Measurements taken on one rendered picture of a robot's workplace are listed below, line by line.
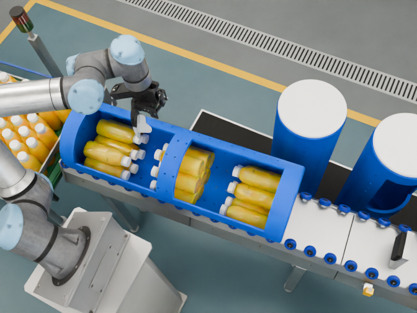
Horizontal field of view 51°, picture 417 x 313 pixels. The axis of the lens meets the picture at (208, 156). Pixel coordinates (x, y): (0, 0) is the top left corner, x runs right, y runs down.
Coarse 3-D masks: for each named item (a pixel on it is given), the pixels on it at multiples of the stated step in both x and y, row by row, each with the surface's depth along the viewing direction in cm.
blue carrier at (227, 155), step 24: (72, 120) 162; (96, 120) 182; (120, 120) 182; (72, 144) 161; (144, 144) 183; (192, 144) 175; (216, 144) 156; (144, 168) 182; (168, 168) 152; (216, 168) 176; (264, 168) 169; (288, 168) 149; (144, 192) 162; (168, 192) 155; (216, 192) 175; (288, 192) 144; (216, 216) 154; (288, 216) 143
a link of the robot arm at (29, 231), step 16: (16, 208) 121; (32, 208) 125; (0, 224) 120; (16, 224) 118; (32, 224) 121; (48, 224) 125; (0, 240) 117; (16, 240) 118; (32, 240) 120; (48, 240) 122; (32, 256) 122
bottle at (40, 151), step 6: (42, 144) 181; (30, 150) 179; (36, 150) 179; (42, 150) 181; (48, 150) 186; (36, 156) 182; (42, 156) 183; (54, 156) 191; (42, 162) 187; (54, 162) 192
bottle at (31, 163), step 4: (28, 156) 176; (32, 156) 178; (28, 160) 176; (32, 160) 177; (36, 160) 180; (24, 164) 176; (28, 164) 176; (32, 164) 178; (36, 164) 180; (40, 164) 184; (28, 168) 178; (32, 168) 179; (36, 168) 181; (44, 172) 187
